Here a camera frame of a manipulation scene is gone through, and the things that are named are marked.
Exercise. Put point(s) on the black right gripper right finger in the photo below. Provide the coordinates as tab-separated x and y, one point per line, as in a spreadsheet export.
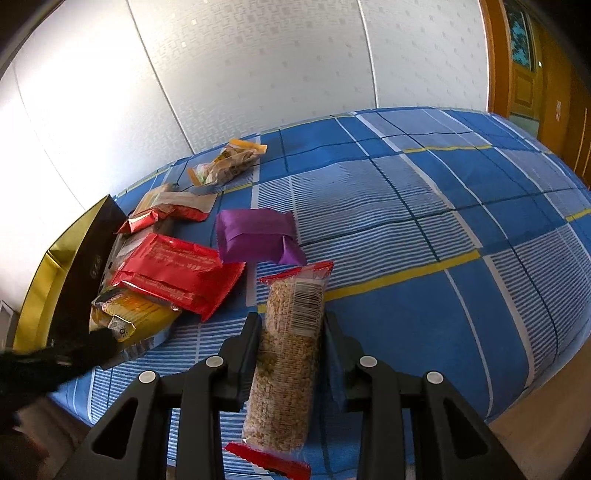
450	439

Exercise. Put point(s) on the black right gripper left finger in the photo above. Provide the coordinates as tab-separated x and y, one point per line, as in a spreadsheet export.
130	441

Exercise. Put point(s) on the clear grain bar red ends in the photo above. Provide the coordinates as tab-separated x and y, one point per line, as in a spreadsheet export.
278	412

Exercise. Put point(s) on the yellow black snack packet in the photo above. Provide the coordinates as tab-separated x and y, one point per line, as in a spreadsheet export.
139	323

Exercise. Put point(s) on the large red snack packet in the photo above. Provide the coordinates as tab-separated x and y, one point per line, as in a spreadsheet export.
187	275

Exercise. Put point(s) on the purple snack packet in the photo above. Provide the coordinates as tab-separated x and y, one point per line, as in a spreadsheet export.
258	235

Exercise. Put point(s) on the white red snack packet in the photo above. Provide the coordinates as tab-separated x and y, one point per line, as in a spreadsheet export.
172	203

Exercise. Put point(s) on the small red snack bar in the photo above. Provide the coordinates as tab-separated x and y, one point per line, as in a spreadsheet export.
145	219

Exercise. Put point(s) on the orange clear snack bag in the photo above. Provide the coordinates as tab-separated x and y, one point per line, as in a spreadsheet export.
234	158

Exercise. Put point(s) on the long white snack packet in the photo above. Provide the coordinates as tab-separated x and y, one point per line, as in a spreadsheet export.
125	245

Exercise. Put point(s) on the gold black gift box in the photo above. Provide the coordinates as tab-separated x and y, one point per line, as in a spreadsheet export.
56	308

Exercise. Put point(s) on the wooden door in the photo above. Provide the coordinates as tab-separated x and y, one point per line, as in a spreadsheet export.
536	83

